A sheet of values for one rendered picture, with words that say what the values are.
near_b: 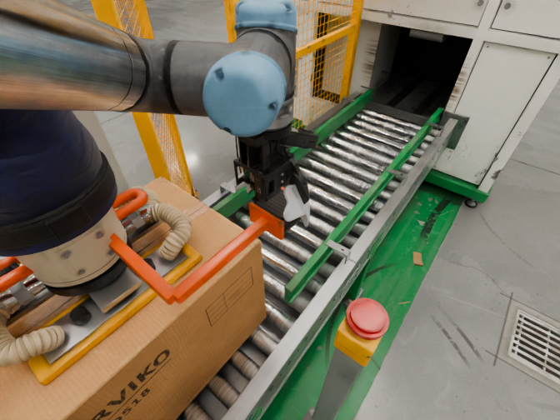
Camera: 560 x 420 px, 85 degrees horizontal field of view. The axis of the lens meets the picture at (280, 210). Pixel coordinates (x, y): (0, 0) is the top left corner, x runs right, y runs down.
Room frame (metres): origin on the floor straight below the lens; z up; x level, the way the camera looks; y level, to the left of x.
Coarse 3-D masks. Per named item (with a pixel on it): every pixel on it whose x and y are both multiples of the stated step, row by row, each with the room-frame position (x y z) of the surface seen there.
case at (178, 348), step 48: (144, 240) 0.47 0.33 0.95; (192, 240) 0.47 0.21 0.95; (240, 288) 0.41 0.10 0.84; (144, 336) 0.24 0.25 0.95; (192, 336) 0.29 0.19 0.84; (240, 336) 0.38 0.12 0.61; (0, 384) 0.16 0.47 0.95; (48, 384) 0.16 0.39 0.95; (96, 384) 0.16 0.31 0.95; (144, 384) 0.19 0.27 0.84; (192, 384) 0.25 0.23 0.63
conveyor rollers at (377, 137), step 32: (352, 128) 1.70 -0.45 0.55; (384, 128) 1.75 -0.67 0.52; (416, 128) 1.72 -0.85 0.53; (320, 160) 1.41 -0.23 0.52; (352, 160) 1.39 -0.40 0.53; (384, 160) 1.38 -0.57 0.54; (416, 160) 1.37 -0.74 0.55; (320, 192) 1.10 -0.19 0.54; (352, 192) 1.10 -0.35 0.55; (384, 192) 1.10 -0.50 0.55; (320, 224) 0.89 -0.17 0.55; (288, 320) 0.46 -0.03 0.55; (224, 384) 0.27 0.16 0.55; (192, 416) 0.19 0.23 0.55
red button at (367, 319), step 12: (360, 300) 0.26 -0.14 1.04; (372, 300) 0.27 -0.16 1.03; (348, 312) 0.24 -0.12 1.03; (360, 312) 0.24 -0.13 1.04; (372, 312) 0.24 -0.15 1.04; (384, 312) 0.24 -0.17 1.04; (348, 324) 0.23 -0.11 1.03; (360, 324) 0.22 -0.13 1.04; (372, 324) 0.22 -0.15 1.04; (384, 324) 0.22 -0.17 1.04; (360, 336) 0.21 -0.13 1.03; (372, 336) 0.21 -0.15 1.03
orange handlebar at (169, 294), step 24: (144, 192) 0.49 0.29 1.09; (120, 216) 0.42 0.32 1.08; (120, 240) 0.36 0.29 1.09; (240, 240) 0.36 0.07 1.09; (0, 264) 0.30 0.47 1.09; (144, 264) 0.30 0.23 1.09; (216, 264) 0.30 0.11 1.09; (0, 288) 0.26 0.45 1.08; (168, 288) 0.26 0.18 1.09; (192, 288) 0.26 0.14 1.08
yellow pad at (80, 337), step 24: (168, 264) 0.38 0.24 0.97; (192, 264) 0.40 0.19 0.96; (144, 288) 0.33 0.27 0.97; (72, 312) 0.26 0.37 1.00; (96, 312) 0.27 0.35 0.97; (120, 312) 0.28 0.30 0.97; (72, 336) 0.23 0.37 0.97; (96, 336) 0.23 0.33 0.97; (48, 360) 0.19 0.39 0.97; (72, 360) 0.19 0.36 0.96
